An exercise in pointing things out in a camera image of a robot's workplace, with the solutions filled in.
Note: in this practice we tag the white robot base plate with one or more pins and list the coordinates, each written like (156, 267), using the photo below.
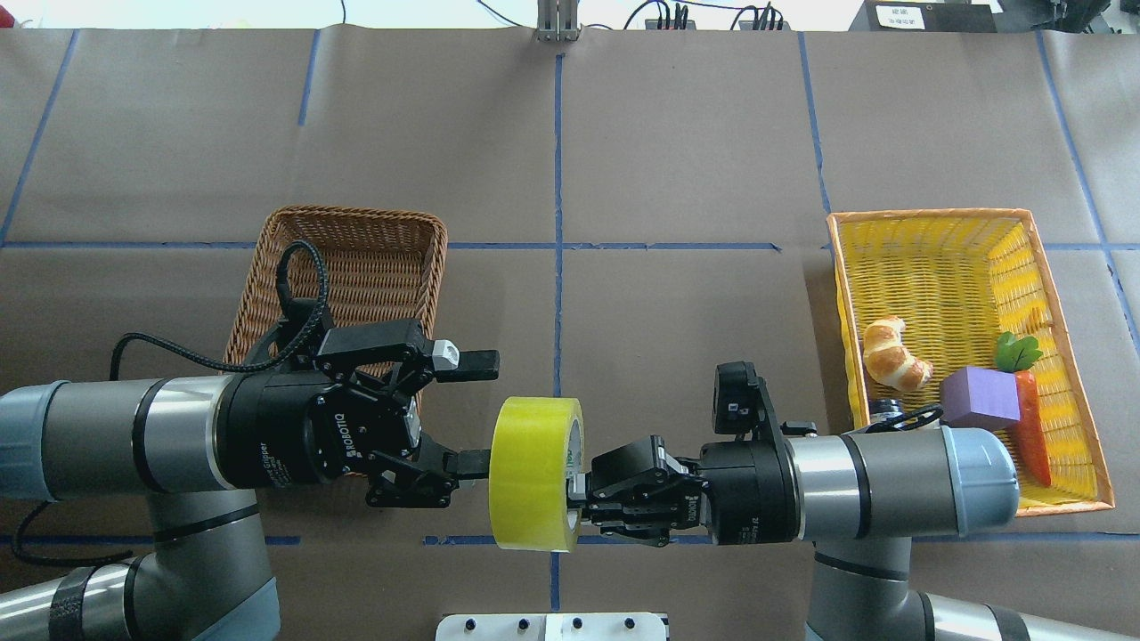
(554, 626)

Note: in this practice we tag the yellow woven basket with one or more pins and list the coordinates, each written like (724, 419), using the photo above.
(959, 278)

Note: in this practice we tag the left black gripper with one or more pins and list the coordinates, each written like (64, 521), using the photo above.
(278, 429)

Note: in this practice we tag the crossing blue tape line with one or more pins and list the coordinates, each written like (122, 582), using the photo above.
(476, 246)

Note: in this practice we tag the yellow tape roll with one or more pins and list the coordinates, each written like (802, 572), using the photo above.
(536, 450)

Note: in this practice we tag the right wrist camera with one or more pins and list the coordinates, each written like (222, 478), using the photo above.
(742, 407)

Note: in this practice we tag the grey metal post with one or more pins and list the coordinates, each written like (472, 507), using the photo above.
(557, 21)

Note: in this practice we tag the toy carrot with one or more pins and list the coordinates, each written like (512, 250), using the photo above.
(1016, 356)

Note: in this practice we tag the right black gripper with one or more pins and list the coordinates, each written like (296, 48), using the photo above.
(744, 492)

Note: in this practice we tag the long blue tape line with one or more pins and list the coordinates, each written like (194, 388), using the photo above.
(559, 220)

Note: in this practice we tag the brown wicker basket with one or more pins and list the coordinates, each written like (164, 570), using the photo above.
(383, 265)

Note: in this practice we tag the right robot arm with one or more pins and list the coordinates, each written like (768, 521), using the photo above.
(860, 499)

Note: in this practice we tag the toy croissant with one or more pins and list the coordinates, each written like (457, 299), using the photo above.
(888, 361)

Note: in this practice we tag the small dark can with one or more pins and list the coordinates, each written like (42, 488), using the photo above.
(881, 409)

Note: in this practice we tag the purple foam block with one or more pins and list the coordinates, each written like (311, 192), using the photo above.
(979, 397)

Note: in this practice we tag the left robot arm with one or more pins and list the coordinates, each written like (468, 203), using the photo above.
(208, 576)

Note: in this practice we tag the black box with label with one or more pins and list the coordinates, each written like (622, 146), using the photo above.
(923, 16)

